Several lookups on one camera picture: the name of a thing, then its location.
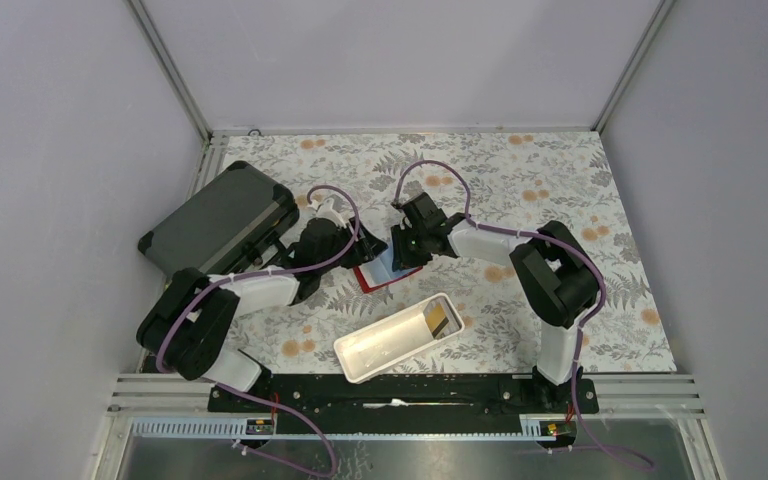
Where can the gold credit card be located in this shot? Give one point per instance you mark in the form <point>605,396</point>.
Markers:
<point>440,321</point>

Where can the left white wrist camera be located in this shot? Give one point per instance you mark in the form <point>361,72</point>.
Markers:
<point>325,210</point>

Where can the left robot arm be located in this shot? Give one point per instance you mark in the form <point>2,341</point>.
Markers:
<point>187,327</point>

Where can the white plastic tray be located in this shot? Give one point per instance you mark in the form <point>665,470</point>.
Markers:
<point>382,345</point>

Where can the floral table mat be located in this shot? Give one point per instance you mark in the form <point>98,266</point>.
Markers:
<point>514,180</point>

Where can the red card holder wallet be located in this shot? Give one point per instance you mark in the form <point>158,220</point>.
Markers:
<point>379,273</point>

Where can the black hard case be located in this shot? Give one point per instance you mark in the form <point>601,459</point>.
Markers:
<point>226,227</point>

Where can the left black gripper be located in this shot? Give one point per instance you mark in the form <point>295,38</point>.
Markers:
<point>364,249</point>

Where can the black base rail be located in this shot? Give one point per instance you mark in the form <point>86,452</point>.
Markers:
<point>494,407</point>

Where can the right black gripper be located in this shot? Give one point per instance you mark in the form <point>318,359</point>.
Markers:
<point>402,258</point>

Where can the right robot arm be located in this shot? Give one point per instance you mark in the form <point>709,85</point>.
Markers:
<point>561,283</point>

